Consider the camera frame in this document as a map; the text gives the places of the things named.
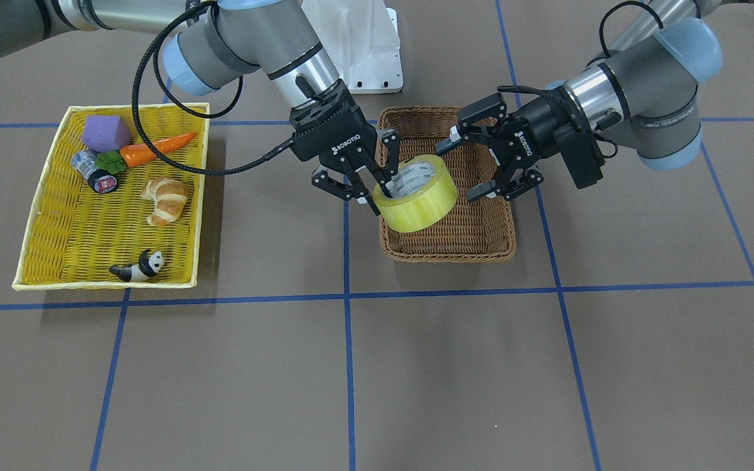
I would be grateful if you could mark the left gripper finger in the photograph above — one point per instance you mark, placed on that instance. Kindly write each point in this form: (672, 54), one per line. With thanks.
(474, 123)
(521, 184)

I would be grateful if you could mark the toy croissant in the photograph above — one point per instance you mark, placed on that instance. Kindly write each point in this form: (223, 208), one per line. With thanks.
(169, 197)

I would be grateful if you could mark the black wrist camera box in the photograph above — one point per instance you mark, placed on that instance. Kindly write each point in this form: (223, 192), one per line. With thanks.
(580, 150)

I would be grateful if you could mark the yellow packing tape roll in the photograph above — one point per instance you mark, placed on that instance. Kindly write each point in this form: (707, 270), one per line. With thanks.
(421, 194)

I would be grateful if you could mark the yellow woven basket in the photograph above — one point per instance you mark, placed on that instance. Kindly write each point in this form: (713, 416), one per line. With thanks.
(74, 234)

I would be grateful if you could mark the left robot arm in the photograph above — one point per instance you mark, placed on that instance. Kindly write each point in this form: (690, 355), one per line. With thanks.
(641, 92)

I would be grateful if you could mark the toy panda figure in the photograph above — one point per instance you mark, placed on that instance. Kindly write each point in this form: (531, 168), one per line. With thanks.
(147, 266)

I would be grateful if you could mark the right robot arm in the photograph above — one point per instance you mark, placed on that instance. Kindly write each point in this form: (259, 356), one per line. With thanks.
(203, 45)

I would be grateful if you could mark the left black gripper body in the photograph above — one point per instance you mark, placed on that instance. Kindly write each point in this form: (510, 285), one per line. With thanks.
(529, 135)

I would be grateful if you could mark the brown wicker basket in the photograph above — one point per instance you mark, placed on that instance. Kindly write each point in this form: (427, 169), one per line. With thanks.
(481, 231)

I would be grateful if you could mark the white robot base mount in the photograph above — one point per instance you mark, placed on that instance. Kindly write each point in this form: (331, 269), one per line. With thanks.
(363, 41)

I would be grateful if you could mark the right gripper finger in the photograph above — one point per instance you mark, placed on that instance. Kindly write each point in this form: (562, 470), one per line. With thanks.
(379, 152)
(356, 191)

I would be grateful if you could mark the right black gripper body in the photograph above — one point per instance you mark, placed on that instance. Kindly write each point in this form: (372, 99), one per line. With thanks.
(340, 145)

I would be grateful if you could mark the purple foam block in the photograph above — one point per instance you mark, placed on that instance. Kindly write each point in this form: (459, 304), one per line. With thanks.
(103, 133)

